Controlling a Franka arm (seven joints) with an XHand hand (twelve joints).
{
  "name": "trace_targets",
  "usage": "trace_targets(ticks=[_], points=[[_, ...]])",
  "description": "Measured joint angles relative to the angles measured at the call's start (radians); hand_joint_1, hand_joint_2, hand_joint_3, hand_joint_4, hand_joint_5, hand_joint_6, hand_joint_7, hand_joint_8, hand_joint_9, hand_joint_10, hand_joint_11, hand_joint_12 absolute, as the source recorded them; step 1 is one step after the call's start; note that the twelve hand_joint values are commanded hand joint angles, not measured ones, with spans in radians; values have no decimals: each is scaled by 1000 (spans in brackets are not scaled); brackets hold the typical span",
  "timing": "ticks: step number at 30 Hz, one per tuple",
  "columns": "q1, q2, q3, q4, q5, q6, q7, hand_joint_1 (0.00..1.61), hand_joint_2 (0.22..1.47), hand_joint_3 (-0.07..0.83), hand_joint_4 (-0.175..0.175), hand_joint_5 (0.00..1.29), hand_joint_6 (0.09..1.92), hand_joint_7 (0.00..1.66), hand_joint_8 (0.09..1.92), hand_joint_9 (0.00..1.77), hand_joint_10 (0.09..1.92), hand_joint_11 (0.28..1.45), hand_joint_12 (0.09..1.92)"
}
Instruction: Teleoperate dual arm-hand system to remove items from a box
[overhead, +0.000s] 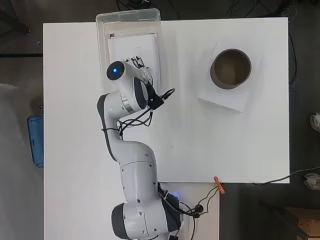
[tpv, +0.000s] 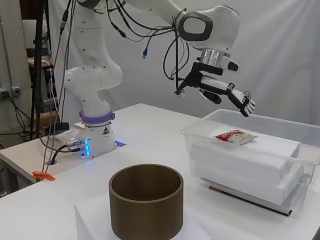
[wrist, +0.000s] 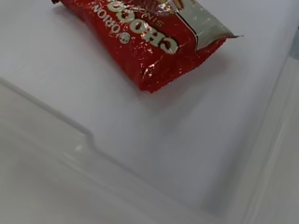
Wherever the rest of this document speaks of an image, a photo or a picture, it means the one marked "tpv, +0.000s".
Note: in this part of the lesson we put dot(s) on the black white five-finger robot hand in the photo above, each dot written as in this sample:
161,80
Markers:
213,81

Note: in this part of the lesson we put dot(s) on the white seven-joint robot arm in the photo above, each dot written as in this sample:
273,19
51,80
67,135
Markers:
93,83

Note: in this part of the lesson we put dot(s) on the red white packet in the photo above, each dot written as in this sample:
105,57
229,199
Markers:
235,136

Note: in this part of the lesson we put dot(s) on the white hanging sheet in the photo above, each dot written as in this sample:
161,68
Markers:
283,50

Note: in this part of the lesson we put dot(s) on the clear plastic box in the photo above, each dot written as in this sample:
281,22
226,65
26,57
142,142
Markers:
196,156

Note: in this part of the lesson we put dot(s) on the thin dark flat board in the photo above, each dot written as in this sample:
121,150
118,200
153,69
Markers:
253,202

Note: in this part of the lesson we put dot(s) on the brown round tub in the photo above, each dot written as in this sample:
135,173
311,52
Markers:
146,213

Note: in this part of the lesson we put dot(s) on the wooden shelf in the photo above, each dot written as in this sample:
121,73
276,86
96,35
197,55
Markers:
46,116

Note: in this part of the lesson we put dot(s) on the black tripod stand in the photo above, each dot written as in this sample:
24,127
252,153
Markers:
37,66

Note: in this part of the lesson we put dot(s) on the orange clamp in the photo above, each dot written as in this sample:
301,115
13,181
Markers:
43,175

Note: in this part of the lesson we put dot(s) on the grey wall box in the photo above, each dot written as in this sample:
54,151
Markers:
13,91

